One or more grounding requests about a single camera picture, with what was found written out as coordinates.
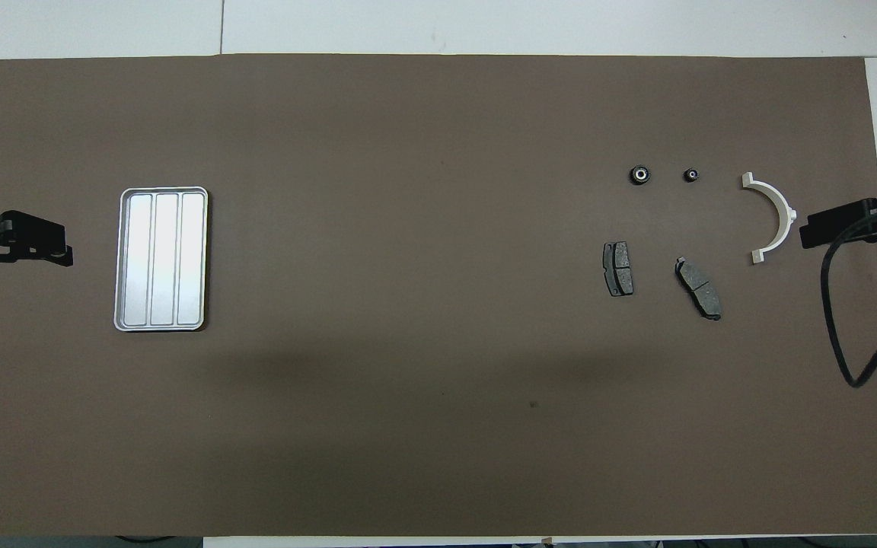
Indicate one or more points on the silver metal tray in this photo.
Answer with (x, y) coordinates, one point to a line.
(161, 259)

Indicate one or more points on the elongated grey brake pad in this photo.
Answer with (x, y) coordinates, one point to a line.
(698, 288)

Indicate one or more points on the rectangular grey brake pad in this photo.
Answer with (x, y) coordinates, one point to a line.
(618, 269)

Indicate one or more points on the brown table mat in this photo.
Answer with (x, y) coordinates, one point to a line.
(423, 304)

